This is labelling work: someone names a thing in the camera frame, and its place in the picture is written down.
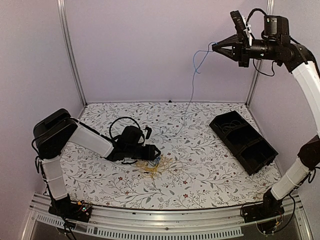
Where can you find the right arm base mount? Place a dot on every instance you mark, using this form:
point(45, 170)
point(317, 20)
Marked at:
point(262, 211)

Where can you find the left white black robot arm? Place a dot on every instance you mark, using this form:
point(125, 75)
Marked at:
point(52, 135)

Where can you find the floral patterned table mat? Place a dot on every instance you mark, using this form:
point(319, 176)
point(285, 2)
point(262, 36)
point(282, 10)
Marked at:
point(196, 170)

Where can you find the right aluminium frame post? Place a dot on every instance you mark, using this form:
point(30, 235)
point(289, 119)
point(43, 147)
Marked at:
point(270, 4)

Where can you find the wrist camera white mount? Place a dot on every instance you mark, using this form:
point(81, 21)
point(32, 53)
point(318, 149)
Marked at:
point(148, 132)
point(243, 29)

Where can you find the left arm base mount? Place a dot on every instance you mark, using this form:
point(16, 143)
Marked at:
point(67, 209)

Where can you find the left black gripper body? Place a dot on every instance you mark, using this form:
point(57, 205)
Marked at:
point(148, 155)

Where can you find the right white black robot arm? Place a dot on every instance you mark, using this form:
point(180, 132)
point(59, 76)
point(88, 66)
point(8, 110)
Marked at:
point(277, 45)

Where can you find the aluminium frame post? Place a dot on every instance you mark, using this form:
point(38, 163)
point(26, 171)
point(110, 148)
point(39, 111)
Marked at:
point(61, 7)
point(270, 4)

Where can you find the left aluminium frame post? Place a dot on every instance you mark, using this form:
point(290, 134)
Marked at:
point(61, 7)

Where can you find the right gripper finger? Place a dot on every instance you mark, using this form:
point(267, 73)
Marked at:
point(227, 53)
point(227, 42)

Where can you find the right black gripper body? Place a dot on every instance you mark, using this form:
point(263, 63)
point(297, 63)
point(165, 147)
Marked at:
point(245, 49)

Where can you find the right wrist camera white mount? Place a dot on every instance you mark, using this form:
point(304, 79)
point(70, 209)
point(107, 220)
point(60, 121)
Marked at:
point(243, 29)

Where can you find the black three-compartment tray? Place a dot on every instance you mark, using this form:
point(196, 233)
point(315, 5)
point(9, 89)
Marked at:
point(245, 143)

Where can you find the aluminium front rail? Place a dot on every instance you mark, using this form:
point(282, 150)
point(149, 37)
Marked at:
point(111, 223)

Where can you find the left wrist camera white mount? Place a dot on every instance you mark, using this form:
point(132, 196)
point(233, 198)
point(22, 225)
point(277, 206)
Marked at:
point(148, 132)

